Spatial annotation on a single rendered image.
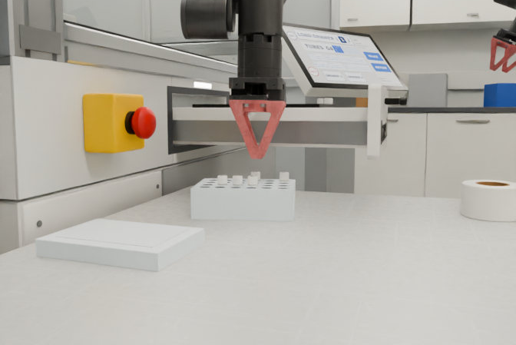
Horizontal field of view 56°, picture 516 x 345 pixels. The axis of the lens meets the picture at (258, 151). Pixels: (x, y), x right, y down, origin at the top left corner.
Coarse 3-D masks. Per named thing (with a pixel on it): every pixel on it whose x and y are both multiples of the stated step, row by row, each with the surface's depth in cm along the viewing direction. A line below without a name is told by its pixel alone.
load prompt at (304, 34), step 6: (294, 30) 173; (300, 30) 175; (300, 36) 172; (306, 36) 175; (312, 36) 176; (318, 36) 179; (324, 36) 181; (330, 36) 183; (336, 36) 186; (342, 36) 188; (348, 36) 191; (330, 42) 180; (336, 42) 183; (342, 42) 185; (348, 42) 187
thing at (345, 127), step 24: (192, 120) 80; (216, 120) 79; (264, 120) 77; (288, 120) 76; (312, 120) 74; (336, 120) 73; (360, 120) 72; (216, 144) 80; (240, 144) 78; (288, 144) 76; (312, 144) 75; (336, 144) 74; (360, 144) 72
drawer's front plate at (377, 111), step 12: (372, 84) 70; (372, 96) 70; (384, 96) 81; (372, 108) 70; (384, 108) 82; (372, 120) 70; (384, 120) 83; (372, 132) 70; (372, 144) 70; (384, 144) 86; (372, 156) 70
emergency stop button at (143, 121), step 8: (136, 112) 58; (144, 112) 59; (152, 112) 60; (136, 120) 58; (144, 120) 58; (152, 120) 60; (136, 128) 58; (144, 128) 59; (152, 128) 60; (144, 136) 59
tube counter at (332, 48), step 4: (324, 44) 177; (328, 48) 177; (332, 48) 178; (336, 48) 180; (340, 48) 181; (344, 48) 183; (348, 48) 184; (352, 48) 186; (356, 48) 188; (332, 52) 177; (336, 52) 178; (340, 52) 180; (344, 52) 181; (348, 52) 182; (352, 52) 184; (356, 52) 186
